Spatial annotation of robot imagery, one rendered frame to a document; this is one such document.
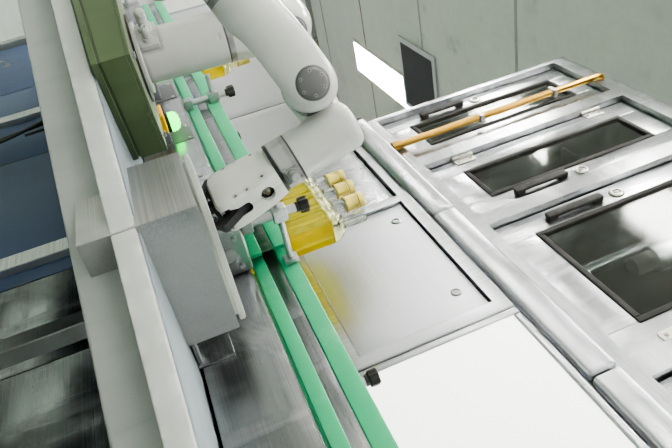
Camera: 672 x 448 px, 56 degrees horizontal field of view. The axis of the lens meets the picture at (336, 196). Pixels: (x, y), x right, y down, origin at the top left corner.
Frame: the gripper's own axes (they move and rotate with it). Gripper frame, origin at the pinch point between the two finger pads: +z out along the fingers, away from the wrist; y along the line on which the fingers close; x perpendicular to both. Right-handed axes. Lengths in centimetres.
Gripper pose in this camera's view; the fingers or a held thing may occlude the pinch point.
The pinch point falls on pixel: (185, 223)
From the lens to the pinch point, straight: 94.1
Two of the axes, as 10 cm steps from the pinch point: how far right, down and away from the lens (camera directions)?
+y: -3.5, -4.9, 8.0
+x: -3.9, -7.0, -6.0
